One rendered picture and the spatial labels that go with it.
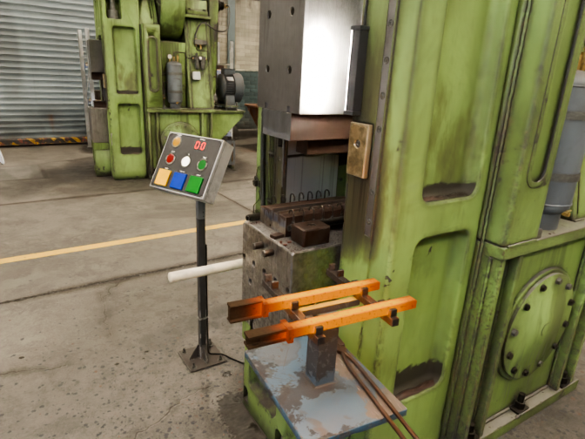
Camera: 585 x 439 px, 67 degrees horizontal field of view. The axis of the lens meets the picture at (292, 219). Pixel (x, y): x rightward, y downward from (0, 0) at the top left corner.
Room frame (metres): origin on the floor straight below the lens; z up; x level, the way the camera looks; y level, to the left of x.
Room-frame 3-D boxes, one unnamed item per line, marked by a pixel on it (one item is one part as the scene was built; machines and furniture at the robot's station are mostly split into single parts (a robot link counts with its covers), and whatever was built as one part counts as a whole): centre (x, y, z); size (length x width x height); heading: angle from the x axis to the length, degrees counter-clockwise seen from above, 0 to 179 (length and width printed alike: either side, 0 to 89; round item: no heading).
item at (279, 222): (1.75, -0.10, 0.96); 0.42 x 0.20 x 0.09; 123
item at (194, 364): (2.06, 0.45, 0.05); 0.22 x 0.22 x 0.09; 33
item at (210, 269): (1.88, 0.34, 0.62); 0.44 x 0.05 x 0.05; 123
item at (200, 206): (2.06, 0.45, 0.54); 0.04 x 0.04 x 1.08; 33
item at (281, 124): (1.75, -0.10, 1.32); 0.42 x 0.20 x 0.10; 123
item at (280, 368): (1.05, -0.10, 0.68); 0.40 x 0.30 x 0.02; 28
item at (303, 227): (1.52, -0.07, 0.95); 0.12 x 0.08 x 0.06; 123
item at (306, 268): (1.71, -0.14, 0.69); 0.56 x 0.38 x 0.45; 123
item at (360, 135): (1.44, -0.20, 1.27); 0.09 x 0.02 x 0.17; 33
